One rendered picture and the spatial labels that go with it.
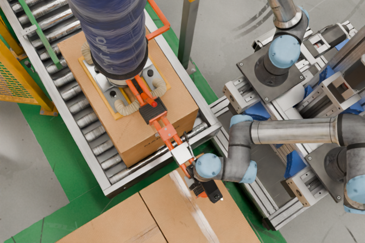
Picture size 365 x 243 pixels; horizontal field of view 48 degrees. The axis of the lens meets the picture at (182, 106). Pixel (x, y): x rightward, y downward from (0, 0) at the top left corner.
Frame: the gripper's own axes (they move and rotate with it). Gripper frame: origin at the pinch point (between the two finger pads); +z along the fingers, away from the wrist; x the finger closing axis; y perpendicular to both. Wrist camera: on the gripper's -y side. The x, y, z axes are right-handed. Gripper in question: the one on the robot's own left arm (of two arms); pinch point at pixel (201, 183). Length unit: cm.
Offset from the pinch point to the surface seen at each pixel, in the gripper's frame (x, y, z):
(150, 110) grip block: 1.4, 35.5, -1.4
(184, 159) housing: 0.6, 11.0, -1.3
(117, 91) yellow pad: 8, 54, 11
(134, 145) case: 13.2, 29.3, 13.4
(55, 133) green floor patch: 47, 84, 108
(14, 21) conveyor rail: 31, 133, 49
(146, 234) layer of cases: 29, -4, 54
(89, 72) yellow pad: 13, 68, 12
